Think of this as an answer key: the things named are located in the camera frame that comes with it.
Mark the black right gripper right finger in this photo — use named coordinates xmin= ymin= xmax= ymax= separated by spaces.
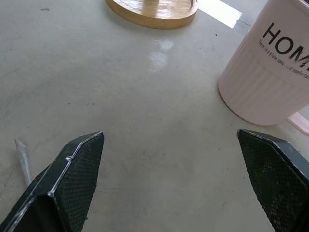
xmin=237 ymin=129 xmax=309 ymax=232

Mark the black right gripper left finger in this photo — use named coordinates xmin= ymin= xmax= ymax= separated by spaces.
xmin=0 ymin=131 xmax=105 ymax=232

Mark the clear tape strip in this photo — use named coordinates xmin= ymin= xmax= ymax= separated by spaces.
xmin=14 ymin=138 xmax=32 ymax=187

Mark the pink ribbed HOME mug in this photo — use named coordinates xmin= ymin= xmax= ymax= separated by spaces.
xmin=218 ymin=0 xmax=309 ymax=136

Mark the round wooden base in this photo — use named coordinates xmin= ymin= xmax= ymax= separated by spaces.
xmin=105 ymin=0 xmax=199 ymax=30

